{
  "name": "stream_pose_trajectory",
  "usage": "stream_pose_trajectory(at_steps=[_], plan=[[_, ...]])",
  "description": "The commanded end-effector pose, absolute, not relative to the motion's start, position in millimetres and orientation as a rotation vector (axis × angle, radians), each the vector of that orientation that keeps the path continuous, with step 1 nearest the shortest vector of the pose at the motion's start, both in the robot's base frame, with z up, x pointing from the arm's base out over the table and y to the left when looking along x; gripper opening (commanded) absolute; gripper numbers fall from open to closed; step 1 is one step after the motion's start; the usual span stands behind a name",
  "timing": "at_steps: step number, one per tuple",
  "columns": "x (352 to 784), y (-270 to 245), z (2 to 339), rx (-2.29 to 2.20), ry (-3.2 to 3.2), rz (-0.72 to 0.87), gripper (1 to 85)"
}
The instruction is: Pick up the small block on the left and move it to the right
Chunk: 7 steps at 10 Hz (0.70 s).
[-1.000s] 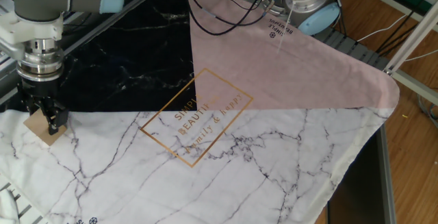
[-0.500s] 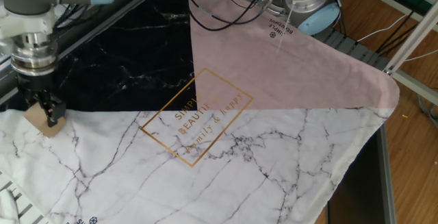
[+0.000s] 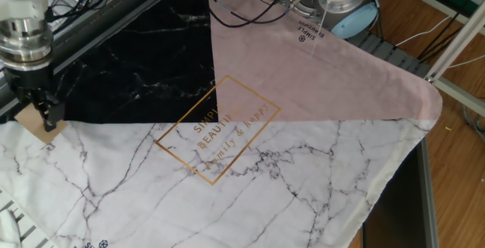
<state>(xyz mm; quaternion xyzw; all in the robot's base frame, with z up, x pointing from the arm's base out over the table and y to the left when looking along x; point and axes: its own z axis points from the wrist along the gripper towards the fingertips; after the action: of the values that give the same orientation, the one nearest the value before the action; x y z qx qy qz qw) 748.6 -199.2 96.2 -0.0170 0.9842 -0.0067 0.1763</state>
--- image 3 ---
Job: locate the aluminium frame post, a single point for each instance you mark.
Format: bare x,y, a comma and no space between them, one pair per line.
454,39

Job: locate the white slatted rack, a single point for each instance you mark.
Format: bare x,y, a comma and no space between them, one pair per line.
26,225

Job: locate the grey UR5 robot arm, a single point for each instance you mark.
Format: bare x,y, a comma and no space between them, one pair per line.
22,9

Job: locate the white crumpled cloth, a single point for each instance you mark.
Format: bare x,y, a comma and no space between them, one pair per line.
7,229

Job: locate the dark aluminium frame rail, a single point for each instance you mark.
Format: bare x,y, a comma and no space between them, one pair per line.
125,9

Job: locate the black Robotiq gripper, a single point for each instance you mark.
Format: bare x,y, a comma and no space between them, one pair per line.
30,81

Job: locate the small tan wooden block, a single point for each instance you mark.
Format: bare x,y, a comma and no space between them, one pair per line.
34,126

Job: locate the marble print tablecloth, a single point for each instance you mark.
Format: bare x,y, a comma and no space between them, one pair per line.
265,183

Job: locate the aluminium frame crossbar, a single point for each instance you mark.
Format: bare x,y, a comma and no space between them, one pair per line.
458,96

